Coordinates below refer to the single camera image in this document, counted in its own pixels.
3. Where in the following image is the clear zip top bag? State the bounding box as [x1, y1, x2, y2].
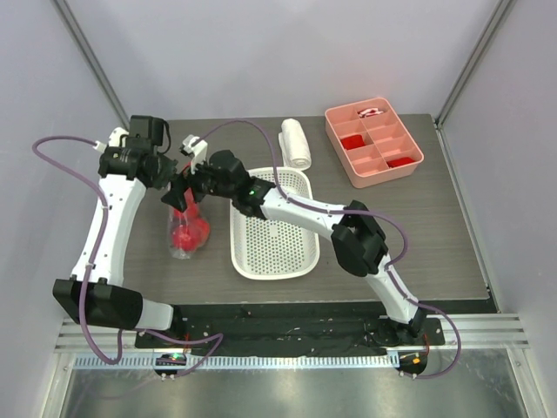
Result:
[167, 204, 211, 260]

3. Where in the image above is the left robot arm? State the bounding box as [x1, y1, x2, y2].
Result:
[53, 116, 186, 347]

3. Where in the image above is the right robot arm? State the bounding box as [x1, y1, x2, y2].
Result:
[182, 150, 426, 344]

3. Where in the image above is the red fake apple right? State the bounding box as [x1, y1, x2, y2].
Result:
[191, 218, 211, 246]

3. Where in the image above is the rolled white towel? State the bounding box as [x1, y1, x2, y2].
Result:
[278, 118, 312, 171]

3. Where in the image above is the white perforated plastic basket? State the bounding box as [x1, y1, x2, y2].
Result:
[229, 167, 321, 280]

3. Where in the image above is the red block in tray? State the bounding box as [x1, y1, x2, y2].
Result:
[340, 134, 366, 151]

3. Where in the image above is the pink compartment organizer tray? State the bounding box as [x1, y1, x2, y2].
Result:
[325, 98, 424, 188]

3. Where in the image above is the red white item in tray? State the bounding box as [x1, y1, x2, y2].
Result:
[357, 107, 385, 118]

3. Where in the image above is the red block tray front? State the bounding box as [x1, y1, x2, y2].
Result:
[387, 157, 415, 168]

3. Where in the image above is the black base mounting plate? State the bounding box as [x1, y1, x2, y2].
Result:
[134, 299, 447, 354]

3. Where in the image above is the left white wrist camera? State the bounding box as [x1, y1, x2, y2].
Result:
[93, 127, 129, 152]

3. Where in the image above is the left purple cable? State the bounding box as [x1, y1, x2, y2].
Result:
[30, 136, 225, 380]

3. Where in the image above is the purple cable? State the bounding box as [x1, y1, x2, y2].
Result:
[198, 119, 462, 380]
[30, 136, 225, 380]

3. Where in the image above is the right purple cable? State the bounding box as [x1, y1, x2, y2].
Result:
[198, 119, 462, 380]

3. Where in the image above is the white slotted cable duct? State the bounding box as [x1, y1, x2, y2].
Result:
[73, 352, 399, 371]

